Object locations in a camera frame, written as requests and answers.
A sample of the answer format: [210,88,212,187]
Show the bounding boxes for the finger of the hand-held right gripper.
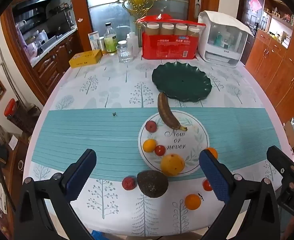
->
[266,145,294,188]

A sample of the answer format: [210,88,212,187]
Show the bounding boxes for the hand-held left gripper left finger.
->
[13,149,97,240]

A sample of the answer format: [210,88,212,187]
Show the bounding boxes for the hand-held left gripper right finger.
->
[198,150,281,240]

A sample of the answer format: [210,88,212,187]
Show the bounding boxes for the small orange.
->
[204,147,218,160]
[142,139,157,153]
[185,194,202,210]

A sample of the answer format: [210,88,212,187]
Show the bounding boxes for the large orange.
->
[161,154,185,177]

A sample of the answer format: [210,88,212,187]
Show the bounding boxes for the white printed plate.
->
[138,112,210,176]

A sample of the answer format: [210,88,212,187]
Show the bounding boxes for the red lychee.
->
[122,176,137,191]
[145,120,158,132]

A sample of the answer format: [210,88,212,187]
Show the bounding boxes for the dark green scalloped plate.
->
[151,62,212,102]

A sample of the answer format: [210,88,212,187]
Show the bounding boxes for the brown cardboard box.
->
[283,121,294,153]

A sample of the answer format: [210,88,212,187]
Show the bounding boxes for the tree-print teal tablecloth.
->
[23,52,294,238]

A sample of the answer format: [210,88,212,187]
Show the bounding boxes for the dark avocado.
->
[137,170,169,198]

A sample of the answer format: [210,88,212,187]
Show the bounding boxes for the brown overripe banana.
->
[157,92,188,132]

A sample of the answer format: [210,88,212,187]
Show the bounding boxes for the brown wooden cabinet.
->
[244,27,294,125]

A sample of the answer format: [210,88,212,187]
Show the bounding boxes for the red-lidded container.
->
[4,98,17,117]

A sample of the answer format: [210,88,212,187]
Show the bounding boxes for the yellow cardboard box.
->
[69,49,102,69]

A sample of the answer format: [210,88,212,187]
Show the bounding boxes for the wooden kitchen cabinets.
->
[32,27,84,85]

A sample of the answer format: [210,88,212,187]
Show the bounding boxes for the clear glass tumbler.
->
[116,44,134,63]

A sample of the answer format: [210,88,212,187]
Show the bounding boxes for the white bottle sterilizer appliance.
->
[198,10,254,68]

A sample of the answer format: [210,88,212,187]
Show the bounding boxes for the white paper carton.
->
[88,31,100,51]

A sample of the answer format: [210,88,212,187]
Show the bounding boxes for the glass bottle with green liquid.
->
[104,22,118,55]

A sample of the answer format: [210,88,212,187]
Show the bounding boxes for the red plastic package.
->
[136,13,206,60]

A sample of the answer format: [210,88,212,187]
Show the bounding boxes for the wooden open shelf unit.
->
[262,0,294,30]

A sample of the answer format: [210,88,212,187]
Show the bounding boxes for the white plastic bottle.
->
[126,32,139,55]

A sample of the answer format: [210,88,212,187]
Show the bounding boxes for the white-lidded brown jar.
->
[161,23,175,35]
[146,22,160,36]
[175,23,188,36]
[188,25,200,39]

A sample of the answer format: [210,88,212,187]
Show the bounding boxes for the red door decoration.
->
[249,0,262,13]

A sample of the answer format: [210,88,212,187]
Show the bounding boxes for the frosted glass sliding door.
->
[83,0,191,53]

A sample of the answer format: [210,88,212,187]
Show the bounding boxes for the kitchen range hood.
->
[12,0,56,10]

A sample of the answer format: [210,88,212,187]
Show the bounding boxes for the silver door handle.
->
[194,0,202,19]

